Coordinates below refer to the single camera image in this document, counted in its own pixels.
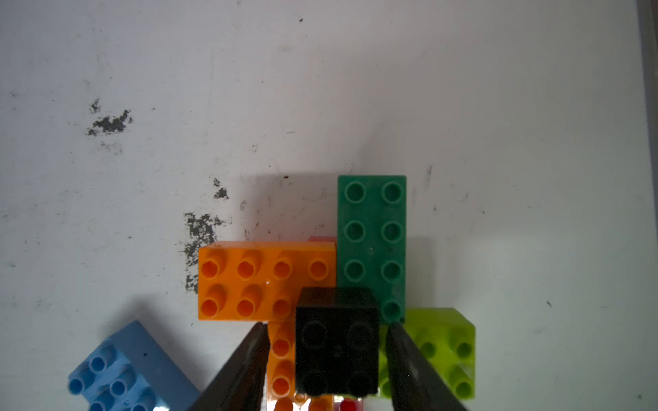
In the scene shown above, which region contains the light blue lego brick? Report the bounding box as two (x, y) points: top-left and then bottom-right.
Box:
(67, 320), (200, 411)

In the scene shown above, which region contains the orange lego brick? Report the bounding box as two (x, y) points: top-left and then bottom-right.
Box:
(198, 241), (337, 322)
(265, 322), (334, 410)

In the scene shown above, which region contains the red lego brick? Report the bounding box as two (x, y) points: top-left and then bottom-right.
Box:
(334, 397), (363, 411)
(308, 236), (337, 243)

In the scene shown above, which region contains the dark green lego brick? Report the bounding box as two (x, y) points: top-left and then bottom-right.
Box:
(337, 175), (407, 325)

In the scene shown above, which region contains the orange lego brick front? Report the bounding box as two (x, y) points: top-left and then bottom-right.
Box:
(265, 322), (334, 410)

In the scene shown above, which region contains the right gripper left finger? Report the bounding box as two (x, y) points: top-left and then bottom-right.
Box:
(188, 322), (270, 411)

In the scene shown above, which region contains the black lego brick attached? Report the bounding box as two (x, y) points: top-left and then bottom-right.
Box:
(296, 287), (380, 397)

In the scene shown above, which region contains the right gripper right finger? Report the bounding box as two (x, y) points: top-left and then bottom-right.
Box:
(386, 322), (467, 411)

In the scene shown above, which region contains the lime green lego brick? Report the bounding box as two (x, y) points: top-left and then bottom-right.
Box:
(403, 308), (476, 401)

